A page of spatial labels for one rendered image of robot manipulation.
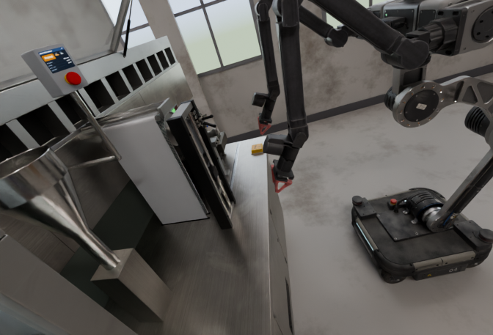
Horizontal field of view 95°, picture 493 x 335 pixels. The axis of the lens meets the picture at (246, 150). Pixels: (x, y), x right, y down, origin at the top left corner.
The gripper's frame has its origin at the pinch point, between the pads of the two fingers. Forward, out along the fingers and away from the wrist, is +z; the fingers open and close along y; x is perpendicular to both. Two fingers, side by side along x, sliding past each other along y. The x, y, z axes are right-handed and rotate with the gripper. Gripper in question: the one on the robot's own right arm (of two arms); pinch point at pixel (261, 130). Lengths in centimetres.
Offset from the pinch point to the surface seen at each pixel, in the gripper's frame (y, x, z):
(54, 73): 66, -65, -33
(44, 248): 72, -72, 19
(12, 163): 74, -72, -13
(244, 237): 59, -8, 22
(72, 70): 62, -63, -33
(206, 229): 50, -23, 30
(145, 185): 41, -52, 17
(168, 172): 43, -43, 7
